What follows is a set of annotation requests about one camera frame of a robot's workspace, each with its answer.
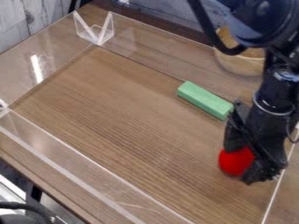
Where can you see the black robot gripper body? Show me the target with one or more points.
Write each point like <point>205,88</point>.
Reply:
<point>265,128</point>

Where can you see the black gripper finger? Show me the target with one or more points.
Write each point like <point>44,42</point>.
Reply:
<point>260,169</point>
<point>233,136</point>

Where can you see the red plush strawberry toy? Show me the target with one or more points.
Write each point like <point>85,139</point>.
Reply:
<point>233,162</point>

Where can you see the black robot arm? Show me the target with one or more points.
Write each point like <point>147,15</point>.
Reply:
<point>263,24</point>

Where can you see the green rectangular block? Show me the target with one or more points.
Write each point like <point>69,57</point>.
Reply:
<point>204,100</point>

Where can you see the wooden bowl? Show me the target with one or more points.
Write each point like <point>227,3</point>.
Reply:
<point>247,64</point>

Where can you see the clear acrylic tray wall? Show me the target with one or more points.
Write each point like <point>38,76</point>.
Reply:
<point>94,128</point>

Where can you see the clear acrylic corner bracket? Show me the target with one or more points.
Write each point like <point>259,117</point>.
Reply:
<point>94,34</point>

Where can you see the black metal table frame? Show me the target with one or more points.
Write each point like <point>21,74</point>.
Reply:
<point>18,189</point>

